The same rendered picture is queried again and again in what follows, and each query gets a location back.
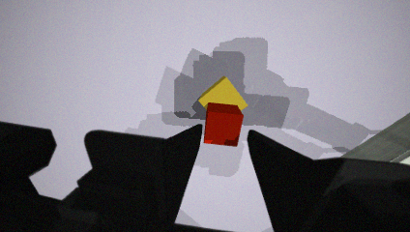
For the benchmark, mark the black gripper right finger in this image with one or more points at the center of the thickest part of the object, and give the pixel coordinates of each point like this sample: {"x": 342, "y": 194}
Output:
{"x": 297, "y": 188}

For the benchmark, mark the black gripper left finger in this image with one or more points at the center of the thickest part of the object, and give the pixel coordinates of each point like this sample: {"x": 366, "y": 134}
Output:
{"x": 169, "y": 161}

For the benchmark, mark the yellow cube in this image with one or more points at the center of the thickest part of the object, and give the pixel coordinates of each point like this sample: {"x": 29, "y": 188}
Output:
{"x": 222, "y": 92}

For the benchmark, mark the dark red cube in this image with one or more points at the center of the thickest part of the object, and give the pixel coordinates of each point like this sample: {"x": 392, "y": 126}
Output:
{"x": 223, "y": 124}

